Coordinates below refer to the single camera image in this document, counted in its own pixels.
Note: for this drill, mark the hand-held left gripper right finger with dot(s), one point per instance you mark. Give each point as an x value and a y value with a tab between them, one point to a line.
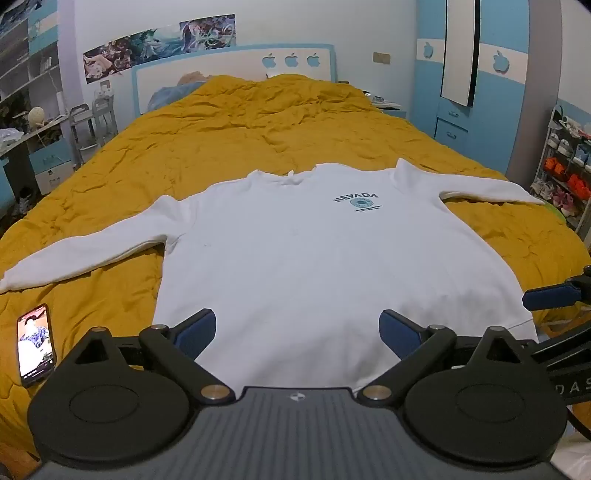
397	330

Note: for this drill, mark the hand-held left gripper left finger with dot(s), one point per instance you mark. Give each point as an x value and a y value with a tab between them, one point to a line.
198	330

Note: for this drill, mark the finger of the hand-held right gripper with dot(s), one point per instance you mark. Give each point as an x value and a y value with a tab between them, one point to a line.
549	297
563	348

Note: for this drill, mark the white printed sweatshirt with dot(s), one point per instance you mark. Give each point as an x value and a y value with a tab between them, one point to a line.
300	277

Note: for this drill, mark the row of assorted shoes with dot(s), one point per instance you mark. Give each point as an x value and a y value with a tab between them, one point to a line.
570	177

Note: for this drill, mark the white shoe rack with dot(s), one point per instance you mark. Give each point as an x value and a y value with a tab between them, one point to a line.
549	138

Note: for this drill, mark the black smartphone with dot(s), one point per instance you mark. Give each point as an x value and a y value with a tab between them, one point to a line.
36	346

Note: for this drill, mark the blue white wardrobe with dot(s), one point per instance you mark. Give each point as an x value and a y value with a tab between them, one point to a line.
503	115

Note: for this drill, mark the mustard yellow blanket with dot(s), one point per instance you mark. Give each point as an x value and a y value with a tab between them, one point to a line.
258	124

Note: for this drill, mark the blue nightstand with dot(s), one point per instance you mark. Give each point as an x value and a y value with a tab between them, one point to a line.
392	110

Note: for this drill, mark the blue white desk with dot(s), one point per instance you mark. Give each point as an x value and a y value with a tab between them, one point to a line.
48	159

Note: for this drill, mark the white chair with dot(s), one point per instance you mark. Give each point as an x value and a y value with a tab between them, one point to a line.
92	124

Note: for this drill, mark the blue pillow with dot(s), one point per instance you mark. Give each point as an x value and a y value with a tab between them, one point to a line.
168	94

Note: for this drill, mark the black framed wardrobe mirror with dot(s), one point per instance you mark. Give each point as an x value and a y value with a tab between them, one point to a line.
459	50

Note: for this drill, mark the beige round ornament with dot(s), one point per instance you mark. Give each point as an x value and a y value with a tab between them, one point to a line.
36	116

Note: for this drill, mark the white blue bed headboard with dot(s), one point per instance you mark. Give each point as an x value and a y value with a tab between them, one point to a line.
240	62

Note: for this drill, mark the white blue bookshelf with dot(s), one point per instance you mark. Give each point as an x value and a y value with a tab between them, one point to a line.
27	60

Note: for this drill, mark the beige wall switch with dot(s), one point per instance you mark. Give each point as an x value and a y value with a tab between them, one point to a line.
382	58

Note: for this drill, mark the pink toned wall poster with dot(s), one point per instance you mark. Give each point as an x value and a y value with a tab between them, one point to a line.
106	62

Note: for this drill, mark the dark green wall poster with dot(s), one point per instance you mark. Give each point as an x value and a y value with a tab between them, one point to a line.
154	45

